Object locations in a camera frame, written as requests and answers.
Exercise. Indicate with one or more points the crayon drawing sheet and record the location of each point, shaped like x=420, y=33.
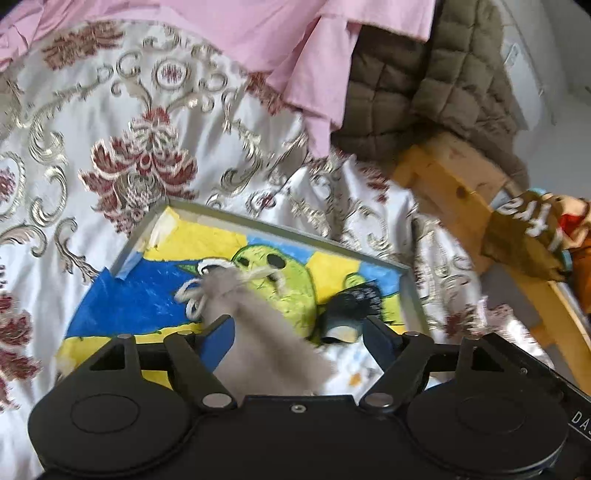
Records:
x=152, y=300

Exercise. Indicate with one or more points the brown quilted jacket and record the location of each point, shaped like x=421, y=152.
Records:
x=415, y=83

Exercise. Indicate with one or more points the pink bed sheet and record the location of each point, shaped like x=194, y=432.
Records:
x=277, y=37

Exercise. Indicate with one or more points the black printed sock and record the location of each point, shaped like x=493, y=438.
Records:
x=355, y=300

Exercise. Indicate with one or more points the floral satin blanket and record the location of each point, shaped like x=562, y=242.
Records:
x=69, y=138

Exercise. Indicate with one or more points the light wooden furniture frame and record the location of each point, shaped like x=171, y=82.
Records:
x=443, y=170

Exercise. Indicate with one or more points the brown printed bag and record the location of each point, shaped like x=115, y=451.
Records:
x=512, y=240

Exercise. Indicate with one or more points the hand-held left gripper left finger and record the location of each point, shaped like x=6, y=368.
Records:
x=219, y=341

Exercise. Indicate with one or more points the grey metal tray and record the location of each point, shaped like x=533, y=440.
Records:
x=414, y=300

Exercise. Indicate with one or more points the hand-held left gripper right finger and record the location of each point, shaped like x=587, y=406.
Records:
x=376, y=341

